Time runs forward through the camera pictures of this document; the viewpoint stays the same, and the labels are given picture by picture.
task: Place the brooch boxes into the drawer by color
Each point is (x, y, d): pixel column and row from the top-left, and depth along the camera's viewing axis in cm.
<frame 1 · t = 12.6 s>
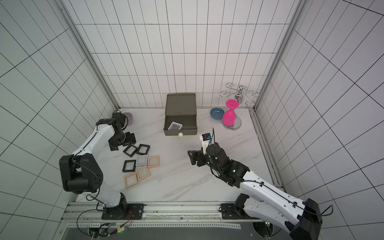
left hand: (124, 147, 85), fingers open
right hand: (189, 152, 73), fingers open
olive three-drawer cabinet: (180, 114, 93), point 19 cm above the table
white brooch box: (175, 125, 91), point 16 cm above the table
black brooch box: (130, 150, 98), on the table
black brooch box 2: (143, 149, 100), on the table
white brooch box 2: (141, 160, 93), on the table
beige brooch box: (153, 161, 92), on the table
black brooch box 3: (129, 166, 88), point 2 cm above the table
beige brooch box 2: (142, 173, 87), on the table
beige brooch box 3: (130, 180, 85), on the table
blue ceramic bowl: (216, 113, 116), point 3 cm above the table
pink plastic goblet: (229, 116, 90), point 21 cm above the table
chrome glass rack stand: (240, 92, 89), point 31 cm above the table

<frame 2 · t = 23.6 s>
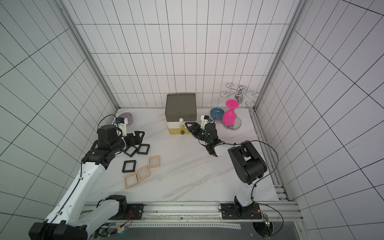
left hand: (136, 136, 78), fingers open
right hand: (180, 126, 88), fingers open
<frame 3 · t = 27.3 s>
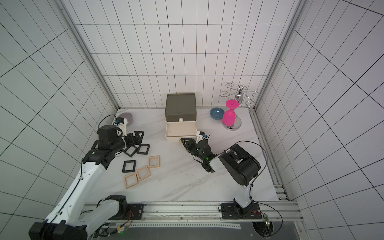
left hand: (135, 136, 78), fingers open
right hand: (175, 142, 87), fingers open
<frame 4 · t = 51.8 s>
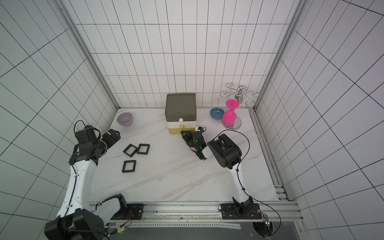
left hand: (114, 139, 79), fingers open
right hand: (175, 134, 99), fingers open
